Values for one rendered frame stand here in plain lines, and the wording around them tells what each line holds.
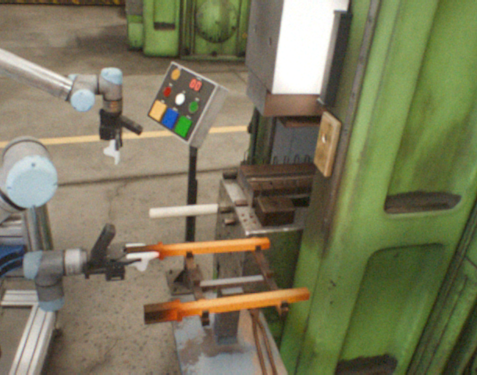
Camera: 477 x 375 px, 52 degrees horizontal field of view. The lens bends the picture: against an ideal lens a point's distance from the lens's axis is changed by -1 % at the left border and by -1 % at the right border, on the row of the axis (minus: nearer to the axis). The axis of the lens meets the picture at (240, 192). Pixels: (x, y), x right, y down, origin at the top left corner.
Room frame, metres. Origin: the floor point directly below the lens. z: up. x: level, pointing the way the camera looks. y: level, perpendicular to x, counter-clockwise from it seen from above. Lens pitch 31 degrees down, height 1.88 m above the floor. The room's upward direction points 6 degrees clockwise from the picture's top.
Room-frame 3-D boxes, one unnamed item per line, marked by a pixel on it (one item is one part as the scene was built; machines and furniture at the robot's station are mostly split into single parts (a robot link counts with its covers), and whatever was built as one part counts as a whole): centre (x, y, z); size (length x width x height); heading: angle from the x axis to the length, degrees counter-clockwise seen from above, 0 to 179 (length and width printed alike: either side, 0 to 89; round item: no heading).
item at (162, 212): (1.90, 0.18, 0.62); 0.44 x 0.05 x 0.05; 109
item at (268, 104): (1.67, -0.21, 1.32); 0.42 x 0.20 x 0.10; 109
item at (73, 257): (1.06, 0.44, 0.95); 0.08 x 0.05 x 0.08; 17
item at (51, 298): (1.06, 0.52, 0.85); 0.11 x 0.08 x 0.11; 30
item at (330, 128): (1.34, -0.24, 1.27); 0.09 x 0.02 x 0.17; 19
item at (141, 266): (1.10, 0.26, 0.95); 0.09 x 0.03 x 0.06; 104
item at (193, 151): (2.10, 0.24, 0.54); 0.04 x 0.04 x 1.08; 19
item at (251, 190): (1.67, -0.21, 0.96); 0.42 x 0.20 x 0.09; 109
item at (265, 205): (1.45, -0.13, 0.95); 0.12 x 0.08 x 0.06; 109
